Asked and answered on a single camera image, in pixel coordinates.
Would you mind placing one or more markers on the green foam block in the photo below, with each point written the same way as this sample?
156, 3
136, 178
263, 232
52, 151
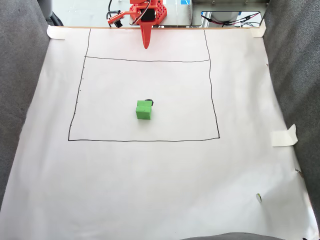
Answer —
143, 112

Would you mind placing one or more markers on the white cylindrical container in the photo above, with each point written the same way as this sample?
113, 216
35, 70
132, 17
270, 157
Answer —
223, 17

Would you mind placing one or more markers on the grey felt panel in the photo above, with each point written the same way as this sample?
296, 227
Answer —
17, 75
232, 236
295, 75

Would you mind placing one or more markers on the white paper sheet drawn lines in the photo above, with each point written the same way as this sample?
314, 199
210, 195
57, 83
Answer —
160, 175

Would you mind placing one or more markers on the white folded tape piece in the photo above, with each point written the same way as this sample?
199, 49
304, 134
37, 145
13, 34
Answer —
282, 138

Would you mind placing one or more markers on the orange gripper camera mount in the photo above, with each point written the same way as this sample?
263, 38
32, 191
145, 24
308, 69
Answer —
116, 18

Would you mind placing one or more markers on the grey metal frame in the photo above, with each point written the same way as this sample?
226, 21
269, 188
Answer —
225, 5

